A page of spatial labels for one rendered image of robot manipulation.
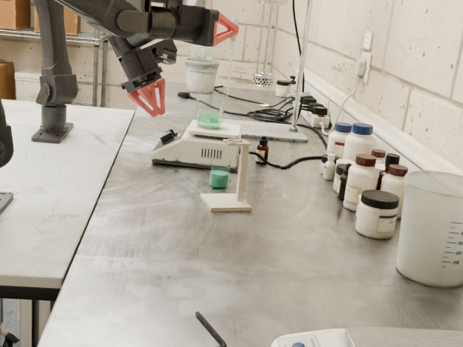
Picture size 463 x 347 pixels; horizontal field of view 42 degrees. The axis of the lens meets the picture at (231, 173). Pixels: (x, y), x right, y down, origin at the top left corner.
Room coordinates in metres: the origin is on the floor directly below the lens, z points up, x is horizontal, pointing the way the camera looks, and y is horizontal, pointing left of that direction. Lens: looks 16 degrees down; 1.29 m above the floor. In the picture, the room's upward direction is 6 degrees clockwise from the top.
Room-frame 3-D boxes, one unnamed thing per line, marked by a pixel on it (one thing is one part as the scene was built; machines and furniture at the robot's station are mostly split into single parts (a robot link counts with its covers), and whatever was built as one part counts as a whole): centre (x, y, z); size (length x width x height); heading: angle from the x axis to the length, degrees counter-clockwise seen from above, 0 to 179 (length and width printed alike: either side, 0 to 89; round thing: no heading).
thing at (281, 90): (2.55, -0.18, 0.93); 0.06 x 0.06 x 0.06
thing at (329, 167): (1.35, -0.22, 0.93); 0.02 x 0.02 x 0.06
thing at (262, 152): (1.43, -0.07, 0.93); 0.03 x 0.03 x 0.07
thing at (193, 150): (1.38, 0.08, 0.94); 0.22 x 0.13 x 0.08; 89
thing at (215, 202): (1.10, 0.01, 0.96); 0.08 x 0.08 x 0.13; 20
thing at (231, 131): (1.38, 0.05, 0.98); 0.12 x 0.12 x 0.01; 89
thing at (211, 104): (1.38, 0.06, 1.03); 0.07 x 0.06 x 0.08; 162
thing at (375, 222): (1.03, -0.27, 0.94); 0.07 x 0.07 x 0.07
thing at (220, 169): (1.21, 0.02, 0.93); 0.04 x 0.04 x 0.06
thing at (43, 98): (1.51, 0.46, 1.00); 0.09 x 0.06 x 0.06; 143
